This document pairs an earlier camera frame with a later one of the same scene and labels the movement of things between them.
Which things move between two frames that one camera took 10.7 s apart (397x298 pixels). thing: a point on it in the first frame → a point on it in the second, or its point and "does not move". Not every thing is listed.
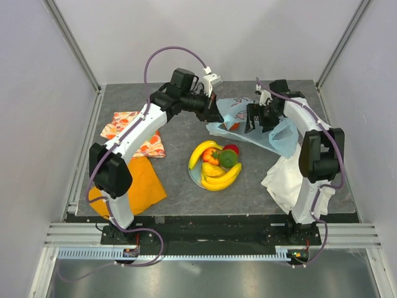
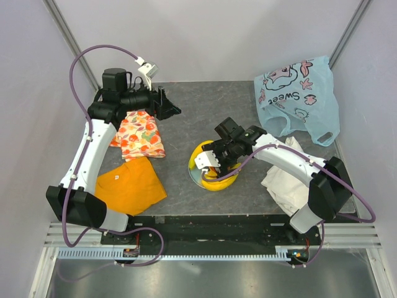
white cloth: [284, 179] does not move
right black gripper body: [267, 117] → [225, 154]
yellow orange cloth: [146, 188] does not move
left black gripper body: [201, 105] → [152, 107]
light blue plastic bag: [281, 139] → [300, 96]
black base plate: [219, 230] does not move
